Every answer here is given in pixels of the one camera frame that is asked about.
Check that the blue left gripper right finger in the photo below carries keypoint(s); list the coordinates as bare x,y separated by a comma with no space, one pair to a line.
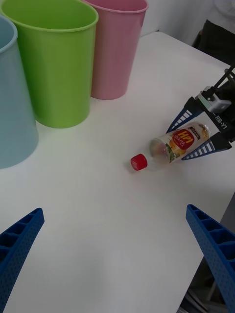
218,254

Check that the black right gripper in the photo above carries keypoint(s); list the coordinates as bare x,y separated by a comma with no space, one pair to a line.
224,124

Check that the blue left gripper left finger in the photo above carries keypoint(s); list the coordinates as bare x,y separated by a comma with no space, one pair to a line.
17,252

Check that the clear bottle with red cap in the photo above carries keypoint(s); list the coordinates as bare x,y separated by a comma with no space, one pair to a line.
181,143

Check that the person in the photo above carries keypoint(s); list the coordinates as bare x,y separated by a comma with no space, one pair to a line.
216,41

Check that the pink plastic bin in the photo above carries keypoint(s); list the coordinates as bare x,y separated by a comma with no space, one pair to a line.
115,53

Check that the pale blue plastic bin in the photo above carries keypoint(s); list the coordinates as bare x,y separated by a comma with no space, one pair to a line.
14,102

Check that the green plastic bin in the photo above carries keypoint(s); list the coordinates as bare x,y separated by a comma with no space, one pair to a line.
58,73

